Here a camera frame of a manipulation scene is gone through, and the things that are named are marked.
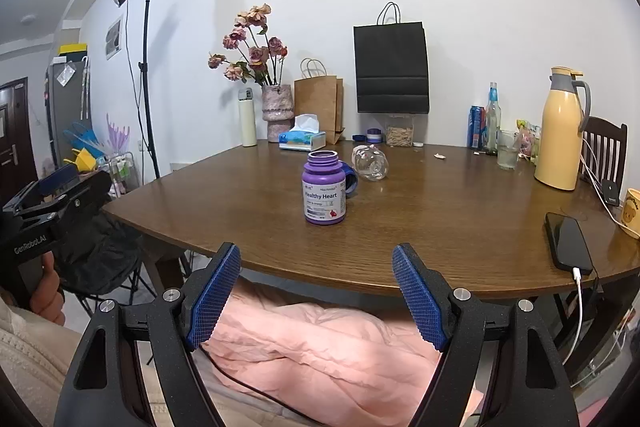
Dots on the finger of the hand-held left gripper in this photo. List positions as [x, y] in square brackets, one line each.
[90, 197]
[60, 179]

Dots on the black light stand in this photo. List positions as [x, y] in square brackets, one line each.
[148, 97]

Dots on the pink blanket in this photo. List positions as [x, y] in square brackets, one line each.
[325, 357]

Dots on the yellow and black box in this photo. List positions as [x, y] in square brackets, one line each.
[75, 49]

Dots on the purple supplement bottle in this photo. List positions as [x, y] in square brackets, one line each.
[324, 197]

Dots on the blue tissue box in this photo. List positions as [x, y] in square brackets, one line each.
[300, 140]

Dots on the colourful snack packet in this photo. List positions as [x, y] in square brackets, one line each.
[527, 142]

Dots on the black paper bag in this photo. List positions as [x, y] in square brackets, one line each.
[392, 67]

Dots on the clear snack container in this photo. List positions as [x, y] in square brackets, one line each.
[399, 134]

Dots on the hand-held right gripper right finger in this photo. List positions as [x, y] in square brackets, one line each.
[420, 302]

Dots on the yellow thermos jug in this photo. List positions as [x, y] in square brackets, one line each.
[560, 137]

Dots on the blue bottle lid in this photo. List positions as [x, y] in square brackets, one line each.
[351, 179]

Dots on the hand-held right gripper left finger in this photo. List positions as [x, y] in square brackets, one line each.
[215, 302]

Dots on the pink stone vase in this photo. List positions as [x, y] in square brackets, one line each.
[277, 112]

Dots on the clear glass bottle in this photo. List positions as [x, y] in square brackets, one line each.
[493, 122]

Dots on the purple hangers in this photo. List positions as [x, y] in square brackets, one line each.
[117, 137]

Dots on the white thermos bottle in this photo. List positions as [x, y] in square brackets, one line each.
[247, 122]

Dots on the person's left hand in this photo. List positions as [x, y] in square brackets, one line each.
[47, 292]

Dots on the dark brown door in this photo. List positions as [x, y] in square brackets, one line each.
[15, 142]

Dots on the person's left forearm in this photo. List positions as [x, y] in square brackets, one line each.
[25, 357]

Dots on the small jar blue lid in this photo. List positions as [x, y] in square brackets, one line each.
[374, 137]

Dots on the dark wooden chair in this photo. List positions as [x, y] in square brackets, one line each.
[607, 147]

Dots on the drinking glass with water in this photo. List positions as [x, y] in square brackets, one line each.
[507, 154]

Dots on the white wall outlet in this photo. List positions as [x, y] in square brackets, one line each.
[179, 167]

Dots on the blue drink can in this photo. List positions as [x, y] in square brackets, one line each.
[476, 129]

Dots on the grey refrigerator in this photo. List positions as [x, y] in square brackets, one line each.
[65, 117]

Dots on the black power adapter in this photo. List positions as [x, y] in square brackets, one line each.
[610, 193]

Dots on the yellow bear mug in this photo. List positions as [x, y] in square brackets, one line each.
[631, 214]

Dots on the white storage rack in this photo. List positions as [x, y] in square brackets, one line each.
[120, 174]

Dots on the black smartphone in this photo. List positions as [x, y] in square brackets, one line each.
[567, 239]

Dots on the blue and yellow hangers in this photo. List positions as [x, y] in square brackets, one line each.
[85, 149]

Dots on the brown paper bag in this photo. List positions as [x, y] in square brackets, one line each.
[317, 107]

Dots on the dried pink flowers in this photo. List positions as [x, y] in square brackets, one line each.
[257, 54]

